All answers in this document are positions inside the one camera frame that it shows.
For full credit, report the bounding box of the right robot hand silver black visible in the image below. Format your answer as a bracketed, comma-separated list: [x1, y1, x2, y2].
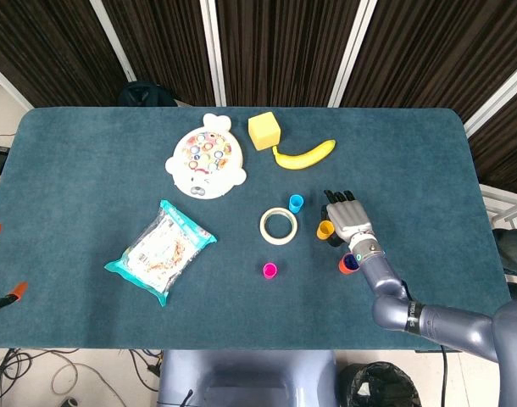
[319, 188, 376, 248]

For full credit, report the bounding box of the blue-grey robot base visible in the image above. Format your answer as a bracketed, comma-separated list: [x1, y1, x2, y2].
[158, 349, 338, 407]

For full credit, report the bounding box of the orange plastic cup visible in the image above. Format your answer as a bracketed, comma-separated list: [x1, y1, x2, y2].
[337, 253, 361, 276]

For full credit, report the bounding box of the yellow banana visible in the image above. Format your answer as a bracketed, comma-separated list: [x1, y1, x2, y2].
[271, 139, 337, 171]

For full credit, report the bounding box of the masking tape roll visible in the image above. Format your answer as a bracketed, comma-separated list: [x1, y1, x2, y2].
[259, 207, 299, 246]

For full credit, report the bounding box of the teal velvet tablecloth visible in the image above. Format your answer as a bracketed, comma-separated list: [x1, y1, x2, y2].
[0, 106, 517, 351]

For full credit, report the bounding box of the yellow foam cube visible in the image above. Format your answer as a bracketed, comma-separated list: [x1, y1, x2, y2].
[247, 111, 282, 151]

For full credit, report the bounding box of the white bear fishing toy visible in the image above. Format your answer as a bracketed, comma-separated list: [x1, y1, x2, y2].
[164, 112, 247, 200]

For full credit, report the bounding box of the white metal rack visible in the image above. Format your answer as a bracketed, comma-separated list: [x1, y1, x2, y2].
[480, 184, 517, 230]

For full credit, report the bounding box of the teal snack package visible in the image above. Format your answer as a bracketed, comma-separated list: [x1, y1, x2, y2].
[103, 199, 218, 308]

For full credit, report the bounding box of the dark grey fabric object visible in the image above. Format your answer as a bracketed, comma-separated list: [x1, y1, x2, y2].
[492, 227, 517, 321]

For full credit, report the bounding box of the black trash bin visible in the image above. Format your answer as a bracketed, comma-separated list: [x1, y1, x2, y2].
[337, 361, 421, 407]

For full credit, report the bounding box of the black backpack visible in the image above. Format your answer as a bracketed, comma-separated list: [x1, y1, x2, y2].
[117, 81, 178, 108]

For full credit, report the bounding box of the black floor cable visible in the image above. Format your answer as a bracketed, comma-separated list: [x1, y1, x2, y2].
[0, 348, 80, 402]
[129, 349, 164, 393]

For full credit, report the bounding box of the white partition post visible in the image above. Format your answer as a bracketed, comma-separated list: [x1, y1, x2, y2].
[0, 58, 34, 112]
[328, 0, 378, 108]
[464, 66, 517, 139]
[88, 0, 136, 83]
[198, 0, 228, 107]

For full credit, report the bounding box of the white floor cable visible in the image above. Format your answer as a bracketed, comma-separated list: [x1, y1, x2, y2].
[50, 360, 128, 407]

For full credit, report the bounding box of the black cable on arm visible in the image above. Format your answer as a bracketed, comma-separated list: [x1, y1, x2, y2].
[439, 343, 451, 407]

